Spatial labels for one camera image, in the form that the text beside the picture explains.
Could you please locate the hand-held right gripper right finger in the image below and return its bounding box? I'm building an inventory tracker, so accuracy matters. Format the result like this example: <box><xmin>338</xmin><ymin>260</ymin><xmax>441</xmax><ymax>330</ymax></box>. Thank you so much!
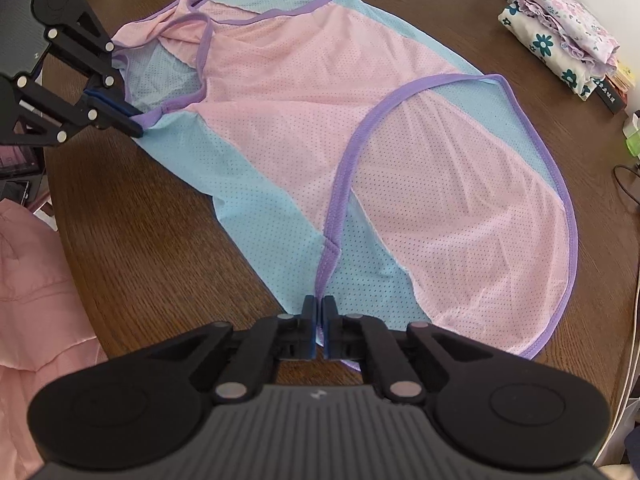
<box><xmin>322</xmin><ymin>295</ymin><xmax>502</xmax><ymax>404</ymax></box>

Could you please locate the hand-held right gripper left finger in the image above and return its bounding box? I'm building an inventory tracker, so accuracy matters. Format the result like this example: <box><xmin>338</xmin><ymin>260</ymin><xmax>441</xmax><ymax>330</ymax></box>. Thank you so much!
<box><xmin>139</xmin><ymin>295</ymin><xmax>319</xmax><ymax>404</ymax></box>

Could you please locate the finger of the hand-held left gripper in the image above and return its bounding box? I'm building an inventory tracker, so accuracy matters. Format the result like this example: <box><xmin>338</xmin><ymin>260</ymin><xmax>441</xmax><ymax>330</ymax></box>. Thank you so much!
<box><xmin>0</xmin><ymin>75</ymin><xmax>144</xmax><ymax>149</ymax></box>
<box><xmin>46</xmin><ymin>12</ymin><xmax>144</xmax><ymax>122</ymax></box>

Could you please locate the pink and blue mesh garment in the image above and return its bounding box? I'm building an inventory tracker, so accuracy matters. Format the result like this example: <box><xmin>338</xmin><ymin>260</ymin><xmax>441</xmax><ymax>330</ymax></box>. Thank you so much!
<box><xmin>111</xmin><ymin>0</ymin><xmax>581</xmax><ymax>374</ymax></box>

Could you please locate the dark box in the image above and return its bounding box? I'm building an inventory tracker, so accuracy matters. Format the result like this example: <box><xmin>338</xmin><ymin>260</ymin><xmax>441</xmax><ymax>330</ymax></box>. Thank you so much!
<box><xmin>0</xmin><ymin>145</ymin><xmax>45</xmax><ymax>179</ymax></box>

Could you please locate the pink cloth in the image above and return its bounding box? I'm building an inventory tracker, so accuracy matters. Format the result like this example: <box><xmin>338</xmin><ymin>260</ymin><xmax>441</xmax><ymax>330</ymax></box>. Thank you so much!
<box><xmin>0</xmin><ymin>199</ymin><xmax>109</xmax><ymax>480</ymax></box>

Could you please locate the folded white floral cloth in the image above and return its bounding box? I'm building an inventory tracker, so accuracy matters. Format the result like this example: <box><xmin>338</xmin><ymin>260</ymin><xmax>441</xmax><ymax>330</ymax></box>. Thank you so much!
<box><xmin>497</xmin><ymin>0</ymin><xmax>609</xmax><ymax>99</ymax></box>

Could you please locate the green bottle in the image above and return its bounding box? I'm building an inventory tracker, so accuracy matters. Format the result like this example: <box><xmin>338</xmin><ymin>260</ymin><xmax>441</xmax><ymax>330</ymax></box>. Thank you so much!
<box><xmin>622</xmin><ymin>112</ymin><xmax>640</xmax><ymax>159</ymax></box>

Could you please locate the folded purple floral cloth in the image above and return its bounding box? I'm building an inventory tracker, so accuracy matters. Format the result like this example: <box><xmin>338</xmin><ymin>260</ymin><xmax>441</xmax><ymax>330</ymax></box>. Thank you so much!
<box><xmin>500</xmin><ymin>0</ymin><xmax>622</xmax><ymax>67</ymax></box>

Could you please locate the black cable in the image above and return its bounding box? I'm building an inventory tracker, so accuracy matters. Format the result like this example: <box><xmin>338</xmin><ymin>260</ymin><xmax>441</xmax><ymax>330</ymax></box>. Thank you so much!
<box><xmin>613</xmin><ymin>162</ymin><xmax>640</xmax><ymax>202</ymax></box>

